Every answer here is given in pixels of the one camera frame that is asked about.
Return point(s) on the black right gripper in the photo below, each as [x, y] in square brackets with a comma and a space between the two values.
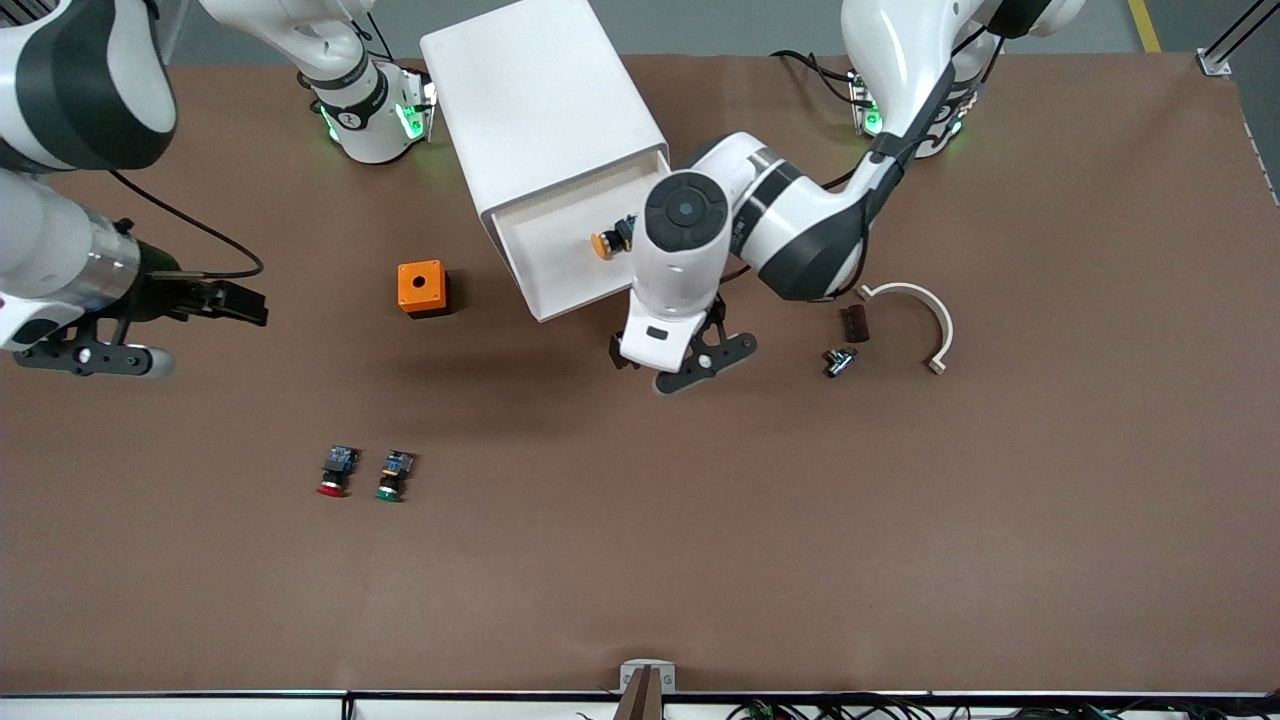
[160, 292]

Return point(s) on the yellow mushroom push button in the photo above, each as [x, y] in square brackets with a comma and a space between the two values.
[606, 243]

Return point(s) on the white cabinet drawer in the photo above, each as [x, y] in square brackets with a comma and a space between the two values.
[560, 255]

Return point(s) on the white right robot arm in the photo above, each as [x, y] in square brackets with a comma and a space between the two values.
[70, 90]

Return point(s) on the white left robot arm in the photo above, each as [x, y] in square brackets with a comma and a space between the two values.
[810, 220]

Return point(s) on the red mushroom push button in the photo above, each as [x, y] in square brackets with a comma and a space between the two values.
[337, 472]

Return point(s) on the green mushroom push button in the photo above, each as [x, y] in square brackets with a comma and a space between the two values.
[394, 477]

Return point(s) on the white drawer cabinet housing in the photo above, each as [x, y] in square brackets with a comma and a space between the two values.
[530, 90]

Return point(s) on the small silver black connector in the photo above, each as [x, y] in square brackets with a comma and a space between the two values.
[842, 362]

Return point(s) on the brown terminal block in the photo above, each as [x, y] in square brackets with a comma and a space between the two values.
[856, 324]

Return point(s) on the orange button enclosure box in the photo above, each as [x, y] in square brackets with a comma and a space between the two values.
[420, 285]

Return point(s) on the white curved plastic bracket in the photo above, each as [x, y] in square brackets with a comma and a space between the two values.
[942, 325]

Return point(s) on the grey metal mount bracket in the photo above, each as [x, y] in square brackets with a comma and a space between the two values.
[630, 675]

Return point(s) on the brown mounting post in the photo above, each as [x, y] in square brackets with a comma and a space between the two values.
[640, 702]

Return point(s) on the aluminium frame corner bracket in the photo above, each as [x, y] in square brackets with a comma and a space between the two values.
[1215, 62]

